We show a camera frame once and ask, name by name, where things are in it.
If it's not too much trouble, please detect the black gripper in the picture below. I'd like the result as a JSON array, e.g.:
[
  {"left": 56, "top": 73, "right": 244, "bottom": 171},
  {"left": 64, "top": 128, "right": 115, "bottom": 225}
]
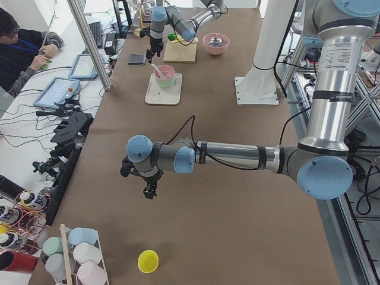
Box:
[
  {"left": 140, "top": 27, "right": 164, "bottom": 63},
  {"left": 120, "top": 157, "right": 163, "bottom": 200}
]

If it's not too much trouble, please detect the white ceramic spoon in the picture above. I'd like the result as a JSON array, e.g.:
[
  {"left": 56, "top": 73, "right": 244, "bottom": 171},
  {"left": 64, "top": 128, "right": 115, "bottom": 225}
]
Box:
[{"left": 151, "top": 64, "right": 167, "bottom": 80}]

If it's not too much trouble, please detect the small pink bowl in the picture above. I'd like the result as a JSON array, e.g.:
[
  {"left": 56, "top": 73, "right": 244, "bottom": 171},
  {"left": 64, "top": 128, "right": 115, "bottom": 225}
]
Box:
[{"left": 154, "top": 64, "right": 175, "bottom": 80}]

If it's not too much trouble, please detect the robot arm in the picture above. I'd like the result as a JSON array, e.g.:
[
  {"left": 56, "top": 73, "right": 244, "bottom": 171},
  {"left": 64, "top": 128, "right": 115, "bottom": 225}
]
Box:
[
  {"left": 140, "top": 1, "right": 228, "bottom": 63},
  {"left": 121, "top": 1, "right": 379, "bottom": 200}
]

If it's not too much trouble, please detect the green bowl stack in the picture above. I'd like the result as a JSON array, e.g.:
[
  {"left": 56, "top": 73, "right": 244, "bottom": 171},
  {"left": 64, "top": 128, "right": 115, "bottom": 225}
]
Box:
[{"left": 155, "top": 77, "right": 175, "bottom": 88}]

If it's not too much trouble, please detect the large pink bowl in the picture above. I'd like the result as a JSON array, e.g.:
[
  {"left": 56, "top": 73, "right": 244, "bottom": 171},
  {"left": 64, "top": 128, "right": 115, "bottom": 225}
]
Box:
[{"left": 202, "top": 33, "right": 230, "bottom": 55}]

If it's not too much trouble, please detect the grey folded cloth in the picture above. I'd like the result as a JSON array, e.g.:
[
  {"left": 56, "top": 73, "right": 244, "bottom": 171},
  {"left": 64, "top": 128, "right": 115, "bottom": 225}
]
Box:
[{"left": 128, "top": 53, "right": 146, "bottom": 65}]

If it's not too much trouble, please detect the wooden cutting board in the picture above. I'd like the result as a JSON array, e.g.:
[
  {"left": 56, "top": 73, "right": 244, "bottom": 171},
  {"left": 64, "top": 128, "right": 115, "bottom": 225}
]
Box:
[{"left": 163, "top": 41, "right": 197, "bottom": 64}]

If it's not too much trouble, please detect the wooden cup tree stand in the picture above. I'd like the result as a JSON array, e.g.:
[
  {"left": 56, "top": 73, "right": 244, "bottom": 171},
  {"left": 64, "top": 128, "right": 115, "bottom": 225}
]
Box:
[{"left": 134, "top": 1, "right": 149, "bottom": 38}]

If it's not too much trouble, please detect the green lime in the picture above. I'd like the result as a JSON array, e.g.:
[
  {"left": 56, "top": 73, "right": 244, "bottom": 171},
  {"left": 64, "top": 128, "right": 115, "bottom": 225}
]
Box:
[{"left": 167, "top": 33, "right": 176, "bottom": 41}]

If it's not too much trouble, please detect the cream bunny tray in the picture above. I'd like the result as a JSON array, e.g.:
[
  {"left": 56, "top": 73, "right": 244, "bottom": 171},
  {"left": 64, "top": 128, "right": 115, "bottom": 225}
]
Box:
[{"left": 145, "top": 72, "right": 183, "bottom": 105}]

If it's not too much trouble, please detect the black keyboard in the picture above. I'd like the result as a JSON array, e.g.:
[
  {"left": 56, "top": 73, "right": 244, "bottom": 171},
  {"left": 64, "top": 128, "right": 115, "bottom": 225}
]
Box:
[{"left": 88, "top": 21, "right": 103, "bottom": 48}]

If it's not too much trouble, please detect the metal scoop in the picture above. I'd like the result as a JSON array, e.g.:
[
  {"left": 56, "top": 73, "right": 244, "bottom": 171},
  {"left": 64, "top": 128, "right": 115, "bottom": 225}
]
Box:
[{"left": 208, "top": 36, "right": 223, "bottom": 47}]

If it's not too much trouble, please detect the upper teach pendant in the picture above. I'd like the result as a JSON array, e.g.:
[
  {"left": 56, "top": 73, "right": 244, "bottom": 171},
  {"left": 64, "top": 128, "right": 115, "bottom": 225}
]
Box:
[{"left": 68, "top": 54, "right": 97, "bottom": 80}]

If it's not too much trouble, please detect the teach pendant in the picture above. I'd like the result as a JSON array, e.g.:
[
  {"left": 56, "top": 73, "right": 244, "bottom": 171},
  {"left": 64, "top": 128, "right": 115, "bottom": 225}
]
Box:
[
  {"left": 68, "top": 54, "right": 97, "bottom": 80},
  {"left": 33, "top": 77, "right": 80, "bottom": 109}
]

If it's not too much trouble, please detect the yellow plastic cup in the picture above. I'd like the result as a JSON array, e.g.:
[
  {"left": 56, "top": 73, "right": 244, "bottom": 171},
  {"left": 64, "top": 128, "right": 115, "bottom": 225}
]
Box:
[{"left": 137, "top": 249, "right": 159, "bottom": 274}]

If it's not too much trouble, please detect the blue cup on rack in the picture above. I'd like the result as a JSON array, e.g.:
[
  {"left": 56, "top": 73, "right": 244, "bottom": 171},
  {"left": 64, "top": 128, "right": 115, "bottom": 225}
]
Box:
[{"left": 68, "top": 227, "right": 97, "bottom": 246}]

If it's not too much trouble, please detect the white cup on rack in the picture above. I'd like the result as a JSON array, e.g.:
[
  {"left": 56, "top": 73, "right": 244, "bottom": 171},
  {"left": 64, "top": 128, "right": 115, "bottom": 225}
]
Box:
[{"left": 73, "top": 242, "right": 102, "bottom": 264}]

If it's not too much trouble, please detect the lower teach pendant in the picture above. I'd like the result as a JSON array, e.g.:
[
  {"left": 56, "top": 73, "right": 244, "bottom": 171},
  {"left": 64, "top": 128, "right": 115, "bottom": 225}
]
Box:
[{"left": 33, "top": 77, "right": 80, "bottom": 109}]

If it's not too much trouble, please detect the white cup rack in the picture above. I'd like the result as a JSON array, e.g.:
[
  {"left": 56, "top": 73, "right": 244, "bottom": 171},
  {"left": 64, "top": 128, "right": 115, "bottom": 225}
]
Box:
[{"left": 59, "top": 224, "right": 110, "bottom": 284}]

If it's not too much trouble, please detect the pink cup on rack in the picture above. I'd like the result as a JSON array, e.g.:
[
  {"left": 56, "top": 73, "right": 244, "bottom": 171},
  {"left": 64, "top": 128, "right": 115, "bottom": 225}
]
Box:
[{"left": 77, "top": 261, "right": 107, "bottom": 285}]

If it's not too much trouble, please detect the green cup on rack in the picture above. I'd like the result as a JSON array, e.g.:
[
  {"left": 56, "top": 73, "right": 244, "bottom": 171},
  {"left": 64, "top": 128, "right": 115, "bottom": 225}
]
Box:
[{"left": 42, "top": 237, "right": 64, "bottom": 256}]

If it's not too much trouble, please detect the grey cup on rack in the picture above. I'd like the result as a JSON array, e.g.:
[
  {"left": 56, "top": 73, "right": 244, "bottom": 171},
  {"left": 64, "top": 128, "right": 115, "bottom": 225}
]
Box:
[{"left": 45, "top": 253, "right": 67, "bottom": 280}]

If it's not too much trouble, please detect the seated person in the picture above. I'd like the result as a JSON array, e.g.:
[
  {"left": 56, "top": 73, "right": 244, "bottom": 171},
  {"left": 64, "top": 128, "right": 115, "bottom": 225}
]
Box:
[{"left": 1, "top": 9, "right": 64, "bottom": 97}]

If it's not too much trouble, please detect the aluminium frame post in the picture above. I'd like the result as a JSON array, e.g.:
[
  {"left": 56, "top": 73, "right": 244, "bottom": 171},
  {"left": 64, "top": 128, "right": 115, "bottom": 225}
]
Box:
[{"left": 67, "top": 0, "right": 111, "bottom": 91}]

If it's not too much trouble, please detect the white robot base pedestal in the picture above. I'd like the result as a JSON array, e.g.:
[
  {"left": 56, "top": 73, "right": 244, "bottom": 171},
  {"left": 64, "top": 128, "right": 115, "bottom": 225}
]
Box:
[{"left": 235, "top": 1, "right": 281, "bottom": 105}]

